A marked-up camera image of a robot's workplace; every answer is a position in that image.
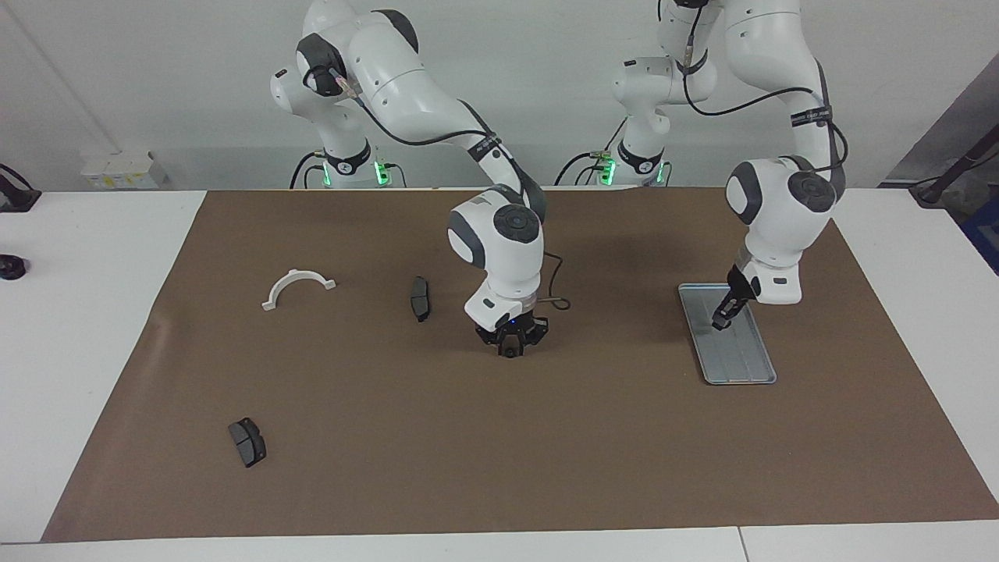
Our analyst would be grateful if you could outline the white socket box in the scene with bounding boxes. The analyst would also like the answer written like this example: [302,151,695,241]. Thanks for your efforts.
[80,151,169,190]

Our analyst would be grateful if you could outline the grey partition panel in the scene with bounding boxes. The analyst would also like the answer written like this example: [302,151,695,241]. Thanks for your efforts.
[880,74,999,188]

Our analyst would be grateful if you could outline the black clamp mount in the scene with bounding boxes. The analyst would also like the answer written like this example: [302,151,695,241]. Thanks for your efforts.
[0,162,41,213]

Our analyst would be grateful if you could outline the grooved grey brake pad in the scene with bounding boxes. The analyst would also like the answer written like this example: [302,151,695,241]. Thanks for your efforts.
[228,418,268,469]

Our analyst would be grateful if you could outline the white curved plastic bracket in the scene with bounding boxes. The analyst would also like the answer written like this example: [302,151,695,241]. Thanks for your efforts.
[261,268,338,312]

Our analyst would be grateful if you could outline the black right base cables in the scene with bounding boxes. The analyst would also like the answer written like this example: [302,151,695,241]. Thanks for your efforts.
[289,151,330,190]

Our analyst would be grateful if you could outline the brown table mat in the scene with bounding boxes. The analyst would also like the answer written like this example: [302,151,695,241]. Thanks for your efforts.
[41,190,999,543]

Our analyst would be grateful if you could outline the black stand pole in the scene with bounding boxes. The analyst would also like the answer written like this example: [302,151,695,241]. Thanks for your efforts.
[909,143,999,208]

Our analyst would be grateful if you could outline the black left base cables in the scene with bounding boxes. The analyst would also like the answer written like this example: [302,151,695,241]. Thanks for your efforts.
[553,117,627,188]

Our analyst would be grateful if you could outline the silver metal tray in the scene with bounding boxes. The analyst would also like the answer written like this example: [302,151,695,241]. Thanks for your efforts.
[677,283,778,386]

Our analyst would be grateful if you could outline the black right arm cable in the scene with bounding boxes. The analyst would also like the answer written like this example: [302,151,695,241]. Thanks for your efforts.
[308,66,572,311]

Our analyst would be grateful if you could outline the blue crate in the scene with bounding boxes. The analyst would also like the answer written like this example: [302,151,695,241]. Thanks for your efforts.
[962,201,999,276]

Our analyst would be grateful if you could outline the black base cables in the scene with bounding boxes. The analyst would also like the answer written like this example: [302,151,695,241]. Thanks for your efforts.
[289,151,330,190]
[553,117,627,188]

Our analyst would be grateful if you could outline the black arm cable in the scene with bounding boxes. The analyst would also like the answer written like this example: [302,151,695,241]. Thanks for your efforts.
[308,66,572,311]
[658,0,850,173]

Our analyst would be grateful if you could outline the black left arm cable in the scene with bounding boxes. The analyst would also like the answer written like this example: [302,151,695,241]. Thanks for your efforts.
[658,0,850,173]

